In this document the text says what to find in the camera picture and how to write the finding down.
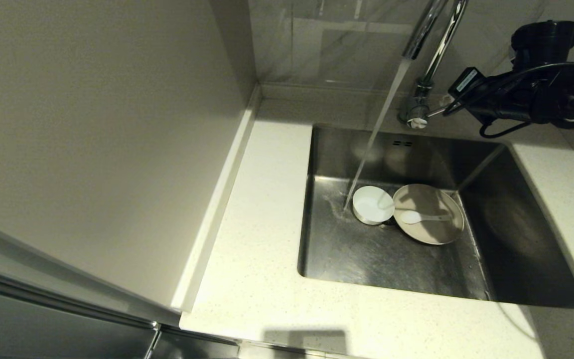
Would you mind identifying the grey under-counter cabinet front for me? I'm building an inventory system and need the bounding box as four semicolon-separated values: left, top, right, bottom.
147;327;240;359

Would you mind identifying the beige tall cabinet side panel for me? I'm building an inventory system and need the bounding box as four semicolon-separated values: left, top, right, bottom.
0;0;263;327

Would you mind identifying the stainless steel sink basin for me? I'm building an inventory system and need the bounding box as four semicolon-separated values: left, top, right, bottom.
297;124;574;311

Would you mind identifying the white black wrist camera box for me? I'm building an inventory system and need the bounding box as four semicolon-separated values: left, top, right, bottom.
447;66;486;96

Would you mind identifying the beige round plate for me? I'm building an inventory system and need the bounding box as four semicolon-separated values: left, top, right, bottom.
392;183;465;245

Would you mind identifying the white ceramic soup spoon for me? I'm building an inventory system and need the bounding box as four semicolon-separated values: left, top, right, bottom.
400;210;453;225

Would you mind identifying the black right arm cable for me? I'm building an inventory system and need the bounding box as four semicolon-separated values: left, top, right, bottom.
441;61;574;139

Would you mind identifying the running water stream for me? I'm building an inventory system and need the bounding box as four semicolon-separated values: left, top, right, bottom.
342;57;412;214

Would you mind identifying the chrome kitchen faucet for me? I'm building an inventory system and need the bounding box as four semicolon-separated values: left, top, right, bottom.
398;0;469;130

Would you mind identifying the white bowl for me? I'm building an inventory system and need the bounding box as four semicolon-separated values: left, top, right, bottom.
351;185;396;226

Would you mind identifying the grey tall cabinet door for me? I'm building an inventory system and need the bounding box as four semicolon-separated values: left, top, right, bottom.
0;264;160;359

